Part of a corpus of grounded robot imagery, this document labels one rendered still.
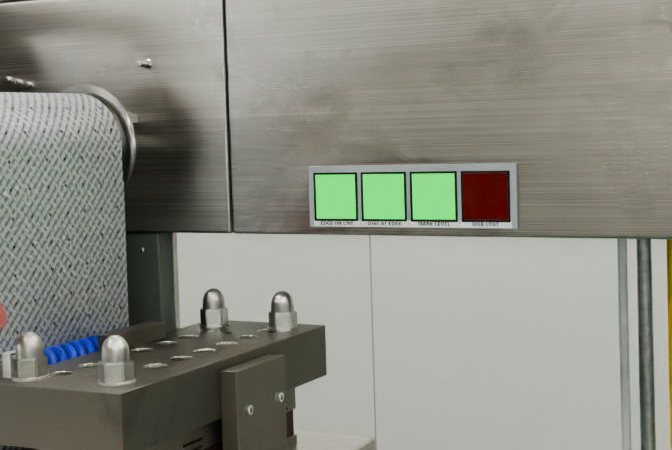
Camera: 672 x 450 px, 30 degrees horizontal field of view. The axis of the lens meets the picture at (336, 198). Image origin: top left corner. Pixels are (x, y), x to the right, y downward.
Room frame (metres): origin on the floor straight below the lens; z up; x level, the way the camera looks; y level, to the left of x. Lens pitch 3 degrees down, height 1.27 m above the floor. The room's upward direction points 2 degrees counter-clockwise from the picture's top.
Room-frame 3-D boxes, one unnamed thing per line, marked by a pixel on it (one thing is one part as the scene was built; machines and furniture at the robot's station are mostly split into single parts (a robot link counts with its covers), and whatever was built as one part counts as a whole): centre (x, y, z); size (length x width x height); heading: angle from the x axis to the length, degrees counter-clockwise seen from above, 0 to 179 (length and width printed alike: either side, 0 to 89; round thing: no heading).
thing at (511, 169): (1.38, -0.08, 1.18); 0.25 x 0.01 x 0.07; 63
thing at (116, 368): (1.17, 0.21, 1.05); 0.04 x 0.04 x 0.04
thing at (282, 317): (1.46, 0.07, 1.05); 0.04 x 0.04 x 0.04
